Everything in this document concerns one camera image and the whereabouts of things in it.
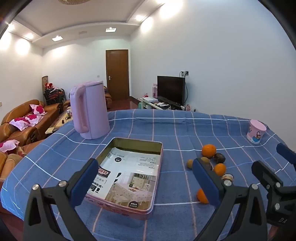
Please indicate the wall power socket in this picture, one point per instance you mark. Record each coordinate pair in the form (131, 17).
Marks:
(184, 73)

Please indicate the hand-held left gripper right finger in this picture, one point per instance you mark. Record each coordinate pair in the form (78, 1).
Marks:
(205, 182)

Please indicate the brown standing board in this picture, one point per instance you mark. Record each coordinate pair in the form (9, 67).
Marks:
(44, 80)

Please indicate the white set-top box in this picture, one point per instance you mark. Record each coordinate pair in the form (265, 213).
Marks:
(150, 99)

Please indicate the pink metal tin box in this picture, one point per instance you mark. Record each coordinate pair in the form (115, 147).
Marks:
(120, 207)

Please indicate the small dark passion fruit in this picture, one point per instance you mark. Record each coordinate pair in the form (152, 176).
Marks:
(219, 158)

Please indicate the large orange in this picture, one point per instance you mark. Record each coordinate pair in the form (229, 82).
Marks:
(208, 150)

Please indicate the pink cartoon cup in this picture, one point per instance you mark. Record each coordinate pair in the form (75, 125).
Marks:
(255, 132)

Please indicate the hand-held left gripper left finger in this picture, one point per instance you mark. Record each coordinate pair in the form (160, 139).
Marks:
(84, 183)

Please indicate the brown wooden door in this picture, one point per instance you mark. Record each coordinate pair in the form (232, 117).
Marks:
(116, 76)

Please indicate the brown leather armchair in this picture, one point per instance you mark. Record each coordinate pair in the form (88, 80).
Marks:
(9, 162)

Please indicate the coffee table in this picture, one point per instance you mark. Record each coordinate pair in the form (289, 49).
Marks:
(57, 125)

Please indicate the long brown leather sofa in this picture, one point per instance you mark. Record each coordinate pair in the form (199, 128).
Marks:
(13, 113)

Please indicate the stack of black chairs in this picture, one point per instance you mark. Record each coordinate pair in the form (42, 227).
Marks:
(54, 97)

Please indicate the white television stand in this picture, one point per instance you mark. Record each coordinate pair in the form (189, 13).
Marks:
(150, 105)

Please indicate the pink electric kettle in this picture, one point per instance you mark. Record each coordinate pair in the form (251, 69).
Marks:
(92, 111)

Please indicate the black television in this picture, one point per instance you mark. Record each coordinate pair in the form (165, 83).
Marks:
(171, 89)

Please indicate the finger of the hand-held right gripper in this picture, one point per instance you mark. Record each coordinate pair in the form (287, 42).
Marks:
(285, 151)
(263, 171)

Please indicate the pink floral pillow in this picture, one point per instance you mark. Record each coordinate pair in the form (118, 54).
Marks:
(37, 109)
(8, 145)
(19, 123)
(34, 118)

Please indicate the brown kiwi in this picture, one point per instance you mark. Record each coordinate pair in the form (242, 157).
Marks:
(190, 163)
(204, 160)

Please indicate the blue checked tablecloth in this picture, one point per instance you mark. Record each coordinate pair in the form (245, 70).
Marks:
(161, 129)

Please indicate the round ceiling lamp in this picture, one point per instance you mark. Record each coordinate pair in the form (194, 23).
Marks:
(71, 1)

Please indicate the square ceiling light panel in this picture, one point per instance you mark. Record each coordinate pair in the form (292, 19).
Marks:
(110, 29)
(57, 38)

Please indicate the small orange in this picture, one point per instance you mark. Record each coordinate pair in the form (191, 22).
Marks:
(219, 169)
(201, 195)

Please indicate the cut sweet potato piece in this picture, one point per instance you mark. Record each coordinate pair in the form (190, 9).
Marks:
(227, 177)

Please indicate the red plush toy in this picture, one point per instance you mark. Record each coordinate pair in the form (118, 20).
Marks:
(49, 85)

